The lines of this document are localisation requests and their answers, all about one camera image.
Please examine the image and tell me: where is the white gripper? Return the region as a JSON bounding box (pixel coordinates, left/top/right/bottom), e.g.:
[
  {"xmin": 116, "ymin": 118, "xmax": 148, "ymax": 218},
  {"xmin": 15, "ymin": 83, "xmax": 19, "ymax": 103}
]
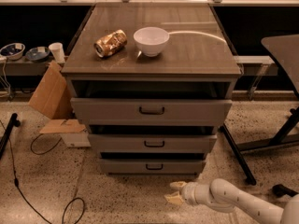
[{"xmin": 164, "ymin": 181, "xmax": 198, "ymax": 205}]

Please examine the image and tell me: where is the black floor cable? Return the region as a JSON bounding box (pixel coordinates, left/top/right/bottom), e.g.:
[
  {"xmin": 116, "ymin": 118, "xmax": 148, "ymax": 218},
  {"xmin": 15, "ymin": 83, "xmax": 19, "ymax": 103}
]
[{"xmin": 0, "ymin": 119, "xmax": 86, "ymax": 224}]

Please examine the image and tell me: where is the black caster foot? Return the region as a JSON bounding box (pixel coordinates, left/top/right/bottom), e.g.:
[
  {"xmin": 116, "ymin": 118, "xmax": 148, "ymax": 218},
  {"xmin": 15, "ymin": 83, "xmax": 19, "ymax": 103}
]
[{"xmin": 272, "ymin": 184, "xmax": 297, "ymax": 198}]

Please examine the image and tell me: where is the leaning cardboard sheet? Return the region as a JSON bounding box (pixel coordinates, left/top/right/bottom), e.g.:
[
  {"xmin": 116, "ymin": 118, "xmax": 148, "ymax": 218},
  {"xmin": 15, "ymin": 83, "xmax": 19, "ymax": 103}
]
[{"xmin": 29, "ymin": 61, "xmax": 73, "ymax": 119}]

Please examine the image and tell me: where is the grey drawer cabinet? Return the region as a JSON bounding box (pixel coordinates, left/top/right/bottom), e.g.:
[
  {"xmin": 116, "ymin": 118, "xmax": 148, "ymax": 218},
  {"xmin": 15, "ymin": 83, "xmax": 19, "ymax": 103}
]
[{"xmin": 63, "ymin": 2, "xmax": 241, "ymax": 161}]

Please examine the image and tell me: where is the white paper cup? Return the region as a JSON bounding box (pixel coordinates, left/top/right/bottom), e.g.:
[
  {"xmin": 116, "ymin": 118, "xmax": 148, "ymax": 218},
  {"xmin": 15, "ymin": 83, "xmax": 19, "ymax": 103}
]
[{"xmin": 49, "ymin": 42, "xmax": 65, "ymax": 63}]

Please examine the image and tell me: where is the grey low shelf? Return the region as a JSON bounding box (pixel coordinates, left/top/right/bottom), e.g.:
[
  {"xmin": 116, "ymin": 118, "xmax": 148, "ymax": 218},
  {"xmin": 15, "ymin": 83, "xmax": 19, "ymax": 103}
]
[{"xmin": 0, "ymin": 56, "xmax": 54, "ymax": 77}]

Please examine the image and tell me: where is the grey bottom drawer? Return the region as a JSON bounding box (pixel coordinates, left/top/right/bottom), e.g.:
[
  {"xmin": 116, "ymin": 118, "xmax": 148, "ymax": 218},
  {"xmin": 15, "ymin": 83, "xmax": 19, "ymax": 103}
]
[{"xmin": 99, "ymin": 159, "xmax": 206, "ymax": 175}]

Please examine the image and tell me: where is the grey middle drawer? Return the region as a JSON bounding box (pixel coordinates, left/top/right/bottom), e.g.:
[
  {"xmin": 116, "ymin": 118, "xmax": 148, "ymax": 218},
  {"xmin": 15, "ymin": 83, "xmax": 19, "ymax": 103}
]
[{"xmin": 88, "ymin": 134, "xmax": 217, "ymax": 153}]

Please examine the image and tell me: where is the dark round table top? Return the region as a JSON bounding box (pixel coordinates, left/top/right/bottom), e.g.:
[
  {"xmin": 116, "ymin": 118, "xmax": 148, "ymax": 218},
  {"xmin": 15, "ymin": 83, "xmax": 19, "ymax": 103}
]
[{"xmin": 261, "ymin": 35, "xmax": 299, "ymax": 95}]

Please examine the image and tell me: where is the crushed gold soda can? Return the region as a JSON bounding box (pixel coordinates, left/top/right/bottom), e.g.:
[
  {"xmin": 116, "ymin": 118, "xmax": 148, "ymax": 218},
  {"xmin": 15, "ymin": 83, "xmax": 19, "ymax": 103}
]
[{"xmin": 93, "ymin": 30, "xmax": 127, "ymax": 58}]

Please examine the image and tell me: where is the grey drawer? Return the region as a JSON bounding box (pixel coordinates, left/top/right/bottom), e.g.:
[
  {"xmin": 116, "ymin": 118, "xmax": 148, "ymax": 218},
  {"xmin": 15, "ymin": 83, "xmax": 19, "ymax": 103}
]
[
  {"xmin": 99, "ymin": 159, "xmax": 206, "ymax": 175},
  {"xmin": 71, "ymin": 98, "xmax": 232, "ymax": 126},
  {"xmin": 88, "ymin": 134, "xmax": 217, "ymax": 153}
]

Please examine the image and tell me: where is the white bowl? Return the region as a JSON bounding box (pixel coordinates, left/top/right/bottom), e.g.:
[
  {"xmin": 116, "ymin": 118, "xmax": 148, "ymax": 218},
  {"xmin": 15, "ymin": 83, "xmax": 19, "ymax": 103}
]
[{"xmin": 134, "ymin": 27, "xmax": 169, "ymax": 57}]

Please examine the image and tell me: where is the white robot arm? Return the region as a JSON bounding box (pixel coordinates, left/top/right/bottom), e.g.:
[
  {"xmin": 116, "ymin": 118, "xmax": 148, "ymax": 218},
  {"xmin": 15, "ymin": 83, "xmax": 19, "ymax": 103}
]
[{"xmin": 164, "ymin": 178, "xmax": 299, "ymax": 224}]

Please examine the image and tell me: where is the flat cardboard piece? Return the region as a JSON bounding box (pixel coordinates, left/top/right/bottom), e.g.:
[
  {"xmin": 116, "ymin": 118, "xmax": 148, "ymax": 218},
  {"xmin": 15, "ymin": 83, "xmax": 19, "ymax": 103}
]
[{"xmin": 40, "ymin": 119, "xmax": 85, "ymax": 133}]

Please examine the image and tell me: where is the white box on floor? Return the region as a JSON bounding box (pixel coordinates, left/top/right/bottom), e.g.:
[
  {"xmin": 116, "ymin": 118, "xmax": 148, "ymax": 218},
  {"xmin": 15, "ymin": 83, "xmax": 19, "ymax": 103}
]
[{"xmin": 61, "ymin": 132, "xmax": 90, "ymax": 147}]

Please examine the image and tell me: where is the black bar left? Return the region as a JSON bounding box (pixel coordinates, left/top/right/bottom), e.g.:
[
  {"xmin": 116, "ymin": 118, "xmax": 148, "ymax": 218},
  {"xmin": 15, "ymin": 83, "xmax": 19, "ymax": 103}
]
[{"xmin": 0, "ymin": 113, "xmax": 21, "ymax": 159}]

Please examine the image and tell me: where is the blue bowl on shelf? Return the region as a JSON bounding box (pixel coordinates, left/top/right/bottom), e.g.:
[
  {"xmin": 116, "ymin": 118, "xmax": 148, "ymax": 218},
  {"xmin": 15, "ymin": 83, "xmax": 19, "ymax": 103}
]
[{"xmin": 25, "ymin": 47, "xmax": 50, "ymax": 63}]

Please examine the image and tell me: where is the grey top drawer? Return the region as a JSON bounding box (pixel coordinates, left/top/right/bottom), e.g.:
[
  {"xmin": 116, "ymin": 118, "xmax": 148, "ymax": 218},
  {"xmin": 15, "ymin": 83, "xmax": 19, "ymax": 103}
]
[{"xmin": 71, "ymin": 98, "xmax": 232, "ymax": 126}]

